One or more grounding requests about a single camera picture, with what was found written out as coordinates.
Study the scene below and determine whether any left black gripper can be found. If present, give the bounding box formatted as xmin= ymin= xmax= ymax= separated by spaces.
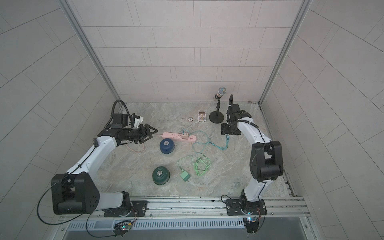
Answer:
xmin=122 ymin=123 xmax=158 ymax=144

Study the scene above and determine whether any pink power strip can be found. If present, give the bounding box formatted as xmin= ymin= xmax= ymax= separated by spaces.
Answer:
xmin=162 ymin=132 xmax=197 ymax=143

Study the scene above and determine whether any teal charging cable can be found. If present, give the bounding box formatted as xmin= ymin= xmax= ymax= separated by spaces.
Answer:
xmin=181 ymin=129 xmax=231 ymax=154

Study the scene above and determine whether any pink USB charger adapter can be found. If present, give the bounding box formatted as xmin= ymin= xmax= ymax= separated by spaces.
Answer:
xmin=182 ymin=132 xmax=189 ymax=140

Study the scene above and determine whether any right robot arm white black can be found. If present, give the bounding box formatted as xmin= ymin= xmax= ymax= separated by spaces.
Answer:
xmin=221 ymin=95 xmax=284 ymax=216

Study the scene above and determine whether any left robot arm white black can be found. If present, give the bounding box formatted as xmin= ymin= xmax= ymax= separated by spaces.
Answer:
xmin=51 ymin=111 xmax=158 ymax=217

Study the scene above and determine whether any black microphone stand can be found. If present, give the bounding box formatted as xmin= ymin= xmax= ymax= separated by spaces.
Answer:
xmin=209 ymin=98 xmax=224 ymax=124

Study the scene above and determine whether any small playing card box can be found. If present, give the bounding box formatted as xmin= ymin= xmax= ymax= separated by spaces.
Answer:
xmin=198 ymin=112 xmax=207 ymax=122

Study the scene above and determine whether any silver microphone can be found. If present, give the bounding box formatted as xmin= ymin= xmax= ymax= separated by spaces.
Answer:
xmin=214 ymin=87 xmax=227 ymax=101

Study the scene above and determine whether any green USB charger adapter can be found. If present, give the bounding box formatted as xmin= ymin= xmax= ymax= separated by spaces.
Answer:
xmin=180 ymin=170 xmax=191 ymax=182

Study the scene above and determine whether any right controller board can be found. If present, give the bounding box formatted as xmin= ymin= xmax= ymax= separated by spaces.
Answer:
xmin=243 ymin=218 xmax=260 ymax=234

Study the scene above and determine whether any left controller board green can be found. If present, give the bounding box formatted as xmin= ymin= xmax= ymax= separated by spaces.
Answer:
xmin=113 ymin=221 xmax=133 ymax=237

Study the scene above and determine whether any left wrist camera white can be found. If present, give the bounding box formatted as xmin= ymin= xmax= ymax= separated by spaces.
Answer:
xmin=133 ymin=116 xmax=144 ymax=129

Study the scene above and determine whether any blue cordless meat grinder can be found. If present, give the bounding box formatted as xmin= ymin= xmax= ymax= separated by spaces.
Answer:
xmin=160 ymin=138 xmax=175 ymax=155

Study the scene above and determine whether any green cordless meat grinder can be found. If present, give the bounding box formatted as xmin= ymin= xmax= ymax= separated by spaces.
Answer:
xmin=152 ymin=166 xmax=170 ymax=186

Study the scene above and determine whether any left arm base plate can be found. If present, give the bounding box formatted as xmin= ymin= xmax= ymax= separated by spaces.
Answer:
xmin=103 ymin=201 xmax=148 ymax=218

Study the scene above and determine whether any aluminium rail frame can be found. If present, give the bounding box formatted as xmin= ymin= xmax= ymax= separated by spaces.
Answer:
xmin=58 ymin=196 xmax=311 ymax=223

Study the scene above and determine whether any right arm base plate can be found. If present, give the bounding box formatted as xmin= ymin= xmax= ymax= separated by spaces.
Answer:
xmin=225 ymin=199 xmax=268 ymax=216

